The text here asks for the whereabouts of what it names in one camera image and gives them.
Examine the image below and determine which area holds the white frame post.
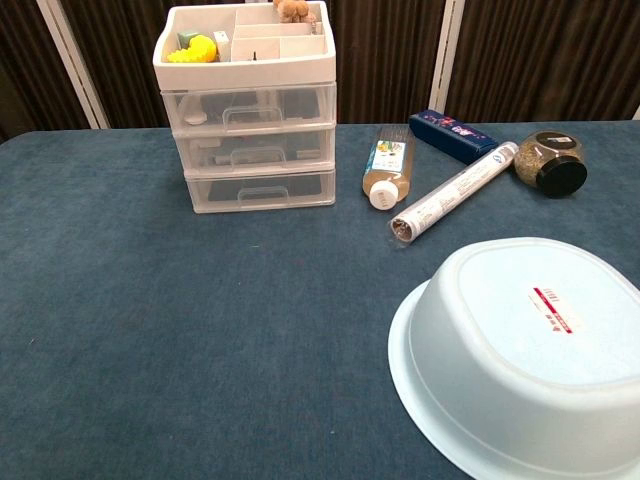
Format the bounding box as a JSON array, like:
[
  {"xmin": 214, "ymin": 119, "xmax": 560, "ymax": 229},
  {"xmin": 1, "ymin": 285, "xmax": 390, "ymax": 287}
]
[
  {"xmin": 37, "ymin": 0, "xmax": 111, "ymax": 130},
  {"xmin": 428, "ymin": 0, "xmax": 467, "ymax": 114}
]

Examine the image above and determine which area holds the small white bottle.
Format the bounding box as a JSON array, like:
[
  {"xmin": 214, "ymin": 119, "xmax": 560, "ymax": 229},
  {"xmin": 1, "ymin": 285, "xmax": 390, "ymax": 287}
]
[{"xmin": 180, "ymin": 96, "xmax": 209, "ymax": 125}]

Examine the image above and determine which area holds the blue tablecloth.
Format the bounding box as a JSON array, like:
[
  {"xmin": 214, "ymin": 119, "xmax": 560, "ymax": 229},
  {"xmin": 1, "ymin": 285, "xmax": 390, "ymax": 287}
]
[{"xmin": 0, "ymin": 119, "xmax": 640, "ymax": 480}]

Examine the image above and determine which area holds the yellow rubber toy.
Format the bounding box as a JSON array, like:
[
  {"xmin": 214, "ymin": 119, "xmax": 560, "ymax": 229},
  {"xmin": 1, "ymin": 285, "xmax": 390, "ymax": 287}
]
[{"xmin": 166, "ymin": 35, "xmax": 219, "ymax": 64}]

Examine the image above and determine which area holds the dark blue rectangular carton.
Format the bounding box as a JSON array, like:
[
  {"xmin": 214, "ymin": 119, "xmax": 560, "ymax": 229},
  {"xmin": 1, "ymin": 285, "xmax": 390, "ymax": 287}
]
[{"xmin": 408, "ymin": 109, "xmax": 500, "ymax": 166}]

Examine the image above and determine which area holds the white plastic drawer organizer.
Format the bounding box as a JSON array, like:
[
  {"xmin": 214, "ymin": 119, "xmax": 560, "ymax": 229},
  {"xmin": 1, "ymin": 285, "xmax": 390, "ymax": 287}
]
[{"xmin": 152, "ymin": 0, "xmax": 337, "ymax": 215}]

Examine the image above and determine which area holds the brown plush toy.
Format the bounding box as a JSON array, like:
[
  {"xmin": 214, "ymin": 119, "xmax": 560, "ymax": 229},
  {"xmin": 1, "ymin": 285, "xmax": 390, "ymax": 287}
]
[{"xmin": 272, "ymin": 0, "xmax": 317, "ymax": 24}]

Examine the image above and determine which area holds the dark brown curtain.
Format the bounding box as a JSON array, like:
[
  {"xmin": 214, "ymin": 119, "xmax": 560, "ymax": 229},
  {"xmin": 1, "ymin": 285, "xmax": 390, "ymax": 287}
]
[{"xmin": 0, "ymin": 0, "xmax": 640, "ymax": 142}]

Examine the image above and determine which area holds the clear plastic drawer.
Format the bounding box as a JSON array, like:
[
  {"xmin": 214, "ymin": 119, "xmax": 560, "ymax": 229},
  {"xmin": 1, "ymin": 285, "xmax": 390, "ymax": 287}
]
[
  {"xmin": 162, "ymin": 84, "xmax": 336, "ymax": 135},
  {"xmin": 174, "ymin": 125, "xmax": 336, "ymax": 176},
  {"xmin": 185, "ymin": 168, "xmax": 336, "ymax": 211}
]

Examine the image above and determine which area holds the red and white sticker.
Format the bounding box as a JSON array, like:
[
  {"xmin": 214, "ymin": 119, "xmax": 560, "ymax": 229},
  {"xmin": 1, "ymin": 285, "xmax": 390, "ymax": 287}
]
[{"xmin": 522, "ymin": 286, "xmax": 586, "ymax": 335}]

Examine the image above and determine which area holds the white plastic basin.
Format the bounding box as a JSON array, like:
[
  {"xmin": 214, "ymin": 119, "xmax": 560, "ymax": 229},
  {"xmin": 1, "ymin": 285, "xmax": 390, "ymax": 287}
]
[{"xmin": 387, "ymin": 237, "xmax": 640, "ymax": 480}]

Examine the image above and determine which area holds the small white carton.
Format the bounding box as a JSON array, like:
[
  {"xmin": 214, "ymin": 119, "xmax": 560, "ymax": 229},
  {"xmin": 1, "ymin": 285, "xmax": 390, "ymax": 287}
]
[{"xmin": 212, "ymin": 30, "xmax": 232, "ymax": 62}]

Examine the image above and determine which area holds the clear printed plastic tube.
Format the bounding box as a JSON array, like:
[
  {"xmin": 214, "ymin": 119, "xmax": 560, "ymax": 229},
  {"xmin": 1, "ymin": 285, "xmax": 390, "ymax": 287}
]
[{"xmin": 388, "ymin": 141, "xmax": 519, "ymax": 247}]

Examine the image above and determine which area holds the glass jar with black lid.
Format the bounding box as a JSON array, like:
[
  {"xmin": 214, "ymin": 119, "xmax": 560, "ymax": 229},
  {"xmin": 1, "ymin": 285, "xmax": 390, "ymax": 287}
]
[{"xmin": 513, "ymin": 130, "xmax": 589, "ymax": 199}]

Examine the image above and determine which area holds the tea drink plastic bottle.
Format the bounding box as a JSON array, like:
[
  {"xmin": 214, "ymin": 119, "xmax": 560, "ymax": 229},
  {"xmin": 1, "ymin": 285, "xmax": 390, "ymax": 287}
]
[{"xmin": 361, "ymin": 125, "xmax": 416, "ymax": 211}]

